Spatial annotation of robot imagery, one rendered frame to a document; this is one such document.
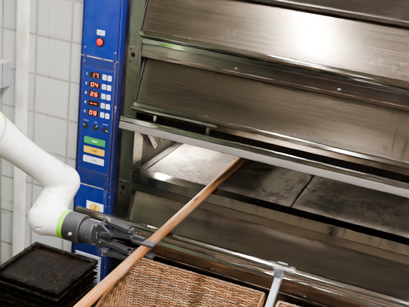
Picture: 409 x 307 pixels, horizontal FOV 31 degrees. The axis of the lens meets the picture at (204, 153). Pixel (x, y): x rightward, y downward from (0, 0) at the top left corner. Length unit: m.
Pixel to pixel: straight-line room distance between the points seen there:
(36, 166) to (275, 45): 0.86
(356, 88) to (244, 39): 0.40
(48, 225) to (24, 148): 0.25
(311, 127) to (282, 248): 0.48
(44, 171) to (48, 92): 0.64
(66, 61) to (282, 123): 0.86
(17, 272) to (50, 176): 0.59
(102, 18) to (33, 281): 0.97
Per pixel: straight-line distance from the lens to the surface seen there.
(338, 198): 2.79
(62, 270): 2.81
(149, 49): 2.62
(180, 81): 2.61
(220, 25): 2.50
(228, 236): 2.71
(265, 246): 2.68
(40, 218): 2.31
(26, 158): 2.25
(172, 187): 2.72
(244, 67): 2.50
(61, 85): 2.83
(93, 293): 1.96
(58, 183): 2.33
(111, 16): 2.64
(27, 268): 2.82
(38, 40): 2.85
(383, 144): 2.43
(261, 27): 2.46
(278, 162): 2.38
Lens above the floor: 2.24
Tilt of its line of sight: 20 degrees down
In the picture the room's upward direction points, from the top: 7 degrees clockwise
